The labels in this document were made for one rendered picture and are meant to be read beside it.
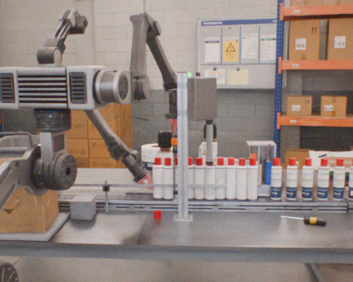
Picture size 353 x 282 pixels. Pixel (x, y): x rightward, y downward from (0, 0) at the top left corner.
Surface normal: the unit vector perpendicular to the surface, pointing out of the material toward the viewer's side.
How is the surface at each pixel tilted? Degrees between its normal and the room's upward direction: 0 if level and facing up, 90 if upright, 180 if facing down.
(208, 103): 90
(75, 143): 89
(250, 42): 87
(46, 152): 90
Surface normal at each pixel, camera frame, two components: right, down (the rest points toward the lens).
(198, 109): 0.78, 0.10
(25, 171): 0.96, 0.04
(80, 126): -0.15, 0.16
